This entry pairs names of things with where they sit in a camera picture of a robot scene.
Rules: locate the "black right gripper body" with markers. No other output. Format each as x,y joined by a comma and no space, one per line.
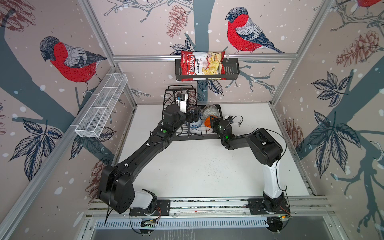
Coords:
220,137

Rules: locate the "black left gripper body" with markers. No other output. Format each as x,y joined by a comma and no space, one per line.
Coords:
182,118

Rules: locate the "orange plastic bowl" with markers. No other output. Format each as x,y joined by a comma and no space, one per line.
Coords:
207,122

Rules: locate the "green patterned ceramic bowl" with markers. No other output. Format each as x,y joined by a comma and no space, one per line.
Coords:
210,110

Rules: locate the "black wire dish rack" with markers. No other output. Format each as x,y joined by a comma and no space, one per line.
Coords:
194,112

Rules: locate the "blue floral ceramic bowl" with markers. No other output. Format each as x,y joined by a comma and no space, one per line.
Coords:
196,125

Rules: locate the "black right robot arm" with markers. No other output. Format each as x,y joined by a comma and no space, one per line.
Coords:
267,152

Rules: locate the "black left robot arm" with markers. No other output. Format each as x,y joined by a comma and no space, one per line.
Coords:
116,183

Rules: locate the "red cassava chips bag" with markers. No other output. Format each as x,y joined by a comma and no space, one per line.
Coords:
202,63

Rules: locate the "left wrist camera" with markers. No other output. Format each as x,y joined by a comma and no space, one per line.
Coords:
182,101

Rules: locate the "black wall shelf basket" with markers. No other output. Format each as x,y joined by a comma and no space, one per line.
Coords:
230,66

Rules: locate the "white wire mesh shelf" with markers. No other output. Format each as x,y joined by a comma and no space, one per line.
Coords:
99,112

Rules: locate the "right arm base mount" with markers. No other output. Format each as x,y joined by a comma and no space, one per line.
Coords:
268,207

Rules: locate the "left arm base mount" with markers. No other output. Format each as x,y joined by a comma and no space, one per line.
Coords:
155,209

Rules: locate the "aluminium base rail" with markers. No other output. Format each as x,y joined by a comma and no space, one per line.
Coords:
303,206

